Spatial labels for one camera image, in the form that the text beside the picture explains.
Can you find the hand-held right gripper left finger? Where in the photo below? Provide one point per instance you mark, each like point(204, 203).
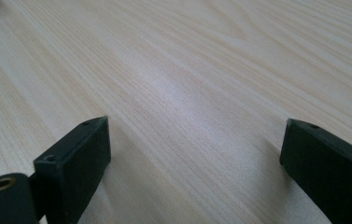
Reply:
point(71, 168)

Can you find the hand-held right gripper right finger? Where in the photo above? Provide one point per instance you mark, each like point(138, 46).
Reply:
point(326, 168)

